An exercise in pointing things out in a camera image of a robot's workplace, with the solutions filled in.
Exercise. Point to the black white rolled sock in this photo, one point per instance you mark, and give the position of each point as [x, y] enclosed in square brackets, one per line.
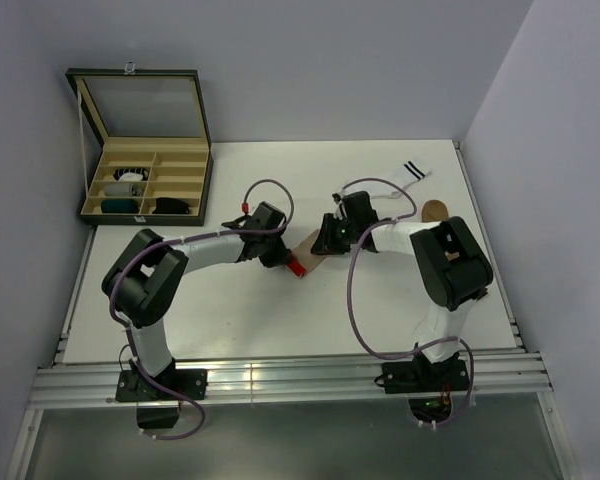
[131, 174]

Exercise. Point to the white striped sock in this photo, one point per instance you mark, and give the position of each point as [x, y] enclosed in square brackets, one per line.
[392, 184]

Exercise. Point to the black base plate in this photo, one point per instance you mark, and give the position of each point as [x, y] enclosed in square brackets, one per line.
[161, 399]
[418, 376]

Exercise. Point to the grey rolled sock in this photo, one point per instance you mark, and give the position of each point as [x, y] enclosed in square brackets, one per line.
[123, 189]

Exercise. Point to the aluminium mounting rail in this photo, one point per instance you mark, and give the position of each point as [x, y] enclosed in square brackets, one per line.
[310, 379]

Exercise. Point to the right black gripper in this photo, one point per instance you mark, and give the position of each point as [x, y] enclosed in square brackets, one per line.
[326, 243]

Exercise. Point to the black compartment storage box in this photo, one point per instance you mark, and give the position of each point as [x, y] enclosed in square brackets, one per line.
[154, 119]

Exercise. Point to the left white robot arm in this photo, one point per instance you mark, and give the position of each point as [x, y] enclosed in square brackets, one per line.
[142, 283]

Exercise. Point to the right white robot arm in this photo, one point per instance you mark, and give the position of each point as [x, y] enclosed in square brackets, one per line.
[454, 270]

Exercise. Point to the dark green rolled sock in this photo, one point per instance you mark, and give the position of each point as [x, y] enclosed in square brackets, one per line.
[119, 206]

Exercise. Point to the beige reindeer sock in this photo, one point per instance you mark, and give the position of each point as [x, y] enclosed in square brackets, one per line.
[303, 262]

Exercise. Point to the brown sock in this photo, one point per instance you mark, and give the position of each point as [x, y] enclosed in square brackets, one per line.
[436, 210]

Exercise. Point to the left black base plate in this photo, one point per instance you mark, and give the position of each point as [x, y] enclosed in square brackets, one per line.
[161, 399]

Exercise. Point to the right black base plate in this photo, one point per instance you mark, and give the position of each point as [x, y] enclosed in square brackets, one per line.
[418, 376]

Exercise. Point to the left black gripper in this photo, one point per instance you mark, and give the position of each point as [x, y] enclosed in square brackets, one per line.
[279, 258]

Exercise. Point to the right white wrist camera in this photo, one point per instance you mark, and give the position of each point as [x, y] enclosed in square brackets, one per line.
[339, 211]

